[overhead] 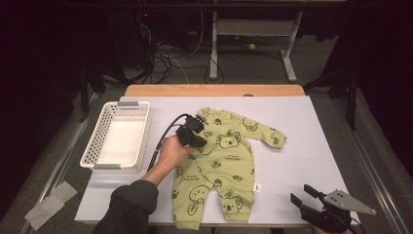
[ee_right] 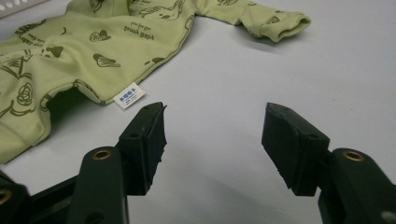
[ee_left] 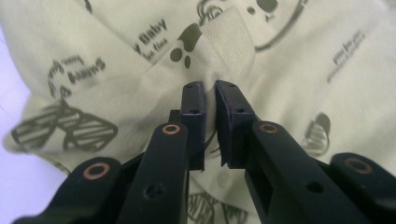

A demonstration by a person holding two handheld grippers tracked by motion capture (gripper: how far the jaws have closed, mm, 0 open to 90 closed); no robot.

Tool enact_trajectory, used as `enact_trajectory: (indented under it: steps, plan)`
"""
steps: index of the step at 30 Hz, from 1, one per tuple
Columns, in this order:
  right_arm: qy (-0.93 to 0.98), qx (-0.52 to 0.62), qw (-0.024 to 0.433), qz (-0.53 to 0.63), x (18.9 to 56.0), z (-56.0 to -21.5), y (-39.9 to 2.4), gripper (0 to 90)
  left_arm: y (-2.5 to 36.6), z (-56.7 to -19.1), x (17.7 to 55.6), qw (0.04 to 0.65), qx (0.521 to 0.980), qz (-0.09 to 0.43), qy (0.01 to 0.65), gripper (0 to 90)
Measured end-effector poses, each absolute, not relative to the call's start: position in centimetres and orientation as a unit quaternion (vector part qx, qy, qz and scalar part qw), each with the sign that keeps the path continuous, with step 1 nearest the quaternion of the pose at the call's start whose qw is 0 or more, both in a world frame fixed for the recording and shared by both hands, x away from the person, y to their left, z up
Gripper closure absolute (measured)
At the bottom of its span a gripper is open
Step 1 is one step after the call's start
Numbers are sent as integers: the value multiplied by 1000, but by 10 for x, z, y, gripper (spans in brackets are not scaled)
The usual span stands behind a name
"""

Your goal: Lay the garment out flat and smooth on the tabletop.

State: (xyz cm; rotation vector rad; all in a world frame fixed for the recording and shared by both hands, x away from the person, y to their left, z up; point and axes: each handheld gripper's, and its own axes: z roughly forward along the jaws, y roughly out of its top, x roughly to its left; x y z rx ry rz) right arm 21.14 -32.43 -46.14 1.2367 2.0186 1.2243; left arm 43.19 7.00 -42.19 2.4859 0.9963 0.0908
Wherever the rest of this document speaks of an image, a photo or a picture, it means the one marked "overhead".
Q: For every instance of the metal floor rail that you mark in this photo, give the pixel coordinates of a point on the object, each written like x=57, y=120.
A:
x=61, y=162
x=370, y=169

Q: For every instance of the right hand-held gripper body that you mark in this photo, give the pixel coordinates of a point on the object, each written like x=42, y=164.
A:
x=334, y=211

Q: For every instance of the white board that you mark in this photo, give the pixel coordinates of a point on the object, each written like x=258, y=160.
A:
x=308, y=146

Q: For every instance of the black stand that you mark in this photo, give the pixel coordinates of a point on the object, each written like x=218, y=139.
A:
x=85, y=94
x=351, y=104

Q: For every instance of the white desk frame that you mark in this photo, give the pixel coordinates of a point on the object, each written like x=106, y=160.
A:
x=256, y=27

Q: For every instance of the grey tape strip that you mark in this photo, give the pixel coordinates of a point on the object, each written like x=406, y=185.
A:
x=48, y=206

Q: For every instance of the white perforated plastic basket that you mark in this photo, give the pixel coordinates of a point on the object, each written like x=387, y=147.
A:
x=120, y=143

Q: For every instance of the yellow-green tennis ball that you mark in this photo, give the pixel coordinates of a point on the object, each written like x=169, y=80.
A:
x=252, y=46

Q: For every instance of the person's right hand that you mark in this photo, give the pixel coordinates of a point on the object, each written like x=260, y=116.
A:
x=324, y=231

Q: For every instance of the person's left hand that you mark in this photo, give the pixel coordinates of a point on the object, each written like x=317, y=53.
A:
x=173, y=156

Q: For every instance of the green printed baby romper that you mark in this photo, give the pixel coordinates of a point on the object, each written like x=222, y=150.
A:
x=224, y=169

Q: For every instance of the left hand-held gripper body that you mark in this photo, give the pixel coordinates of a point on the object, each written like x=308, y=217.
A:
x=190, y=131

